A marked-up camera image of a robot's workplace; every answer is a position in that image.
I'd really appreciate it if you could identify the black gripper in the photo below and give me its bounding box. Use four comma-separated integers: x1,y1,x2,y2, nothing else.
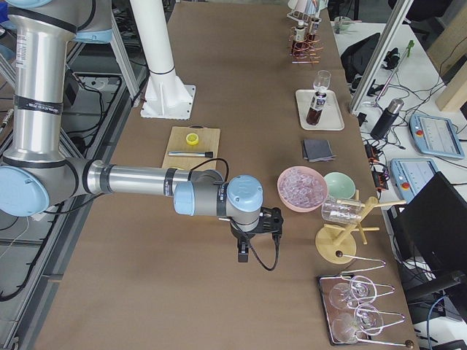
230,212,282,263

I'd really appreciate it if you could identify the tea bottle taken out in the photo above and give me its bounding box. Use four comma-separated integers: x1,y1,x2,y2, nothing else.
306,91,327,125

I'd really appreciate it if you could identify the copper wire bottle basket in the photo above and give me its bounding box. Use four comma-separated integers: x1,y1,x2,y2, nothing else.
289,21,323,64

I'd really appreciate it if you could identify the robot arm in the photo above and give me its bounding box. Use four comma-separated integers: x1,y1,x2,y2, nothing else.
1,1,283,263

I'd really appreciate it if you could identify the pink bowl with ice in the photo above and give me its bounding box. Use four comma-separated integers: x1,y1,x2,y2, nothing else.
277,166,328,213

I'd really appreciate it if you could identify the wooden glass drying rack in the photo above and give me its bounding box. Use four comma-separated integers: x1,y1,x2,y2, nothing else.
315,197,406,264

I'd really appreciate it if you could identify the steel muddler black tip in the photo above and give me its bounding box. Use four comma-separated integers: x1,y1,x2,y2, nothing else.
167,151,214,158

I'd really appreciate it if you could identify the clear glass on rack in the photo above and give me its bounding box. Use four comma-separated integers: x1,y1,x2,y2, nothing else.
321,197,363,224

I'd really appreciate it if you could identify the bamboo cutting board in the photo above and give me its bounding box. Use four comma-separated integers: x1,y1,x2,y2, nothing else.
161,126,220,171

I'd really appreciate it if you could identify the wine glass lying upper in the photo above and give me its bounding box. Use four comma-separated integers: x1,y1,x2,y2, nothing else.
329,276,377,310

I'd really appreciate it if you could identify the wine glass lying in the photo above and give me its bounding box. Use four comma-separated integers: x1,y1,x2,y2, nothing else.
329,276,377,310
331,303,384,344

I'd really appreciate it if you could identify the green bowl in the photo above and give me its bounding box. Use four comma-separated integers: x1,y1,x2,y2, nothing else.
324,172,356,199

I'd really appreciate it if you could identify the half lemon slice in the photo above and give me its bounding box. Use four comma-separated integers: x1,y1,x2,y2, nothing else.
185,133,199,146

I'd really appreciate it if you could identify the grey folded cloth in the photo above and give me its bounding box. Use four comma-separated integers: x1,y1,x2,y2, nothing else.
302,139,335,163

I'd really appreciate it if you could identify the black mirror tray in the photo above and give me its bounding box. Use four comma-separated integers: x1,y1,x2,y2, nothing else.
316,272,413,346

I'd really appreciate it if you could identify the wine glass lying lower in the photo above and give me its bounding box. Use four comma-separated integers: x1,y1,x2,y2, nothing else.
331,303,384,344

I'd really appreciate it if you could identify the cream rabbit tray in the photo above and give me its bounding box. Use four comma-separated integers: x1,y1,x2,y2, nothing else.
295,89,344,131

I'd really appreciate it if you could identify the black thermos bottle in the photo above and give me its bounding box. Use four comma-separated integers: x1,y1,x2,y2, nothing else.
370,98,404,140

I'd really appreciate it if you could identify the blue teach pendant near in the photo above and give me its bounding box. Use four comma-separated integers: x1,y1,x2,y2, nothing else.
390,158,439,203

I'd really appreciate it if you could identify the blue teach pendant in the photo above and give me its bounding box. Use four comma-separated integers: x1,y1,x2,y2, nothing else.
409,114,465,160
390,158,439,203

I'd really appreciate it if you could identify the clear wine glass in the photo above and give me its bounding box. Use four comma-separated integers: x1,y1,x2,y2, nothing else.
313,70,331,93

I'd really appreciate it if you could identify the black monitor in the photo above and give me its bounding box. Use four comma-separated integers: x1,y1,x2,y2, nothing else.
398,172,466,273

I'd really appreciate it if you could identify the blue teach pendant far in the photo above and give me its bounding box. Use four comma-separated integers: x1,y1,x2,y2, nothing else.
409,114,465,160

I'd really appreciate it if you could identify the white cup rack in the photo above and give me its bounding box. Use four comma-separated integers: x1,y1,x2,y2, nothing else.
287,0,328,23

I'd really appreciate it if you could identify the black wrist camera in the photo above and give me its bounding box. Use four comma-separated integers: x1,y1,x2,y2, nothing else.
258,207,283,234

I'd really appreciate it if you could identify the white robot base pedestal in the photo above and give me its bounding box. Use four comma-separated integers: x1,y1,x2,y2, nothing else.
131,0,196,120

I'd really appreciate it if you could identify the tea bottle near pedestal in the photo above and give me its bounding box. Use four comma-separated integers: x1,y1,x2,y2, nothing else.
291,20,306,56

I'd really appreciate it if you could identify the tea bottle by handle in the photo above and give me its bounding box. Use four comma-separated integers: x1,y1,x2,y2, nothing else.
307,17,320,44

